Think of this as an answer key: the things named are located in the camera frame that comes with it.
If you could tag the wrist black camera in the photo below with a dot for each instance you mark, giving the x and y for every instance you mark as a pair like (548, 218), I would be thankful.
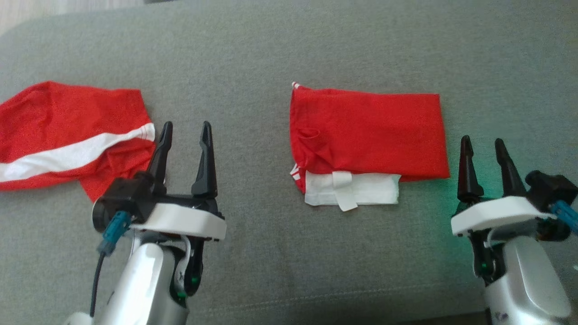
(126, 196)
(548, 187)

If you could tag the red shorts white stripe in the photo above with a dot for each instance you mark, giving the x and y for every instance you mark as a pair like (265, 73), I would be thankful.
(58, 117)

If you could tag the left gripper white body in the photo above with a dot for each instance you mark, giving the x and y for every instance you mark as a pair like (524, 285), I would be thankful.
(180, 219)

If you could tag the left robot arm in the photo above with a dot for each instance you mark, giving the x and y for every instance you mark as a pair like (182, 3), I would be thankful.
(140, 284)

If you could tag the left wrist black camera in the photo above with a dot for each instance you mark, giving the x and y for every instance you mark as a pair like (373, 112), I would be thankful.
(126, 196)

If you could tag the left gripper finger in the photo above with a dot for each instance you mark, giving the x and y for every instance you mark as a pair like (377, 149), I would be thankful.
(160, 162)
(206, 171)

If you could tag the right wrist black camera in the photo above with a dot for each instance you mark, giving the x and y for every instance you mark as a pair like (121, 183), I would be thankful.
(548, 187)

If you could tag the grey fabric sofa seat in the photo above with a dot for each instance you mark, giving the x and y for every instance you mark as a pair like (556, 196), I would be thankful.
(271, 67)

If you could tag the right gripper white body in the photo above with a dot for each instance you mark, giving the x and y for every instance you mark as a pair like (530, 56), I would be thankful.
(496, 214)

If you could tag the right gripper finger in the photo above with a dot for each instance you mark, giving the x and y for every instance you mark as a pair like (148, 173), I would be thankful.
(467, 180)
(510, 180)

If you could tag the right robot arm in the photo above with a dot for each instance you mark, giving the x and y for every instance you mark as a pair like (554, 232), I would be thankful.
(524, 280)

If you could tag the red basketball jersey white sleeves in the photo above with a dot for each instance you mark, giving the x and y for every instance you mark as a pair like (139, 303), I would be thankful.
(370, 131)

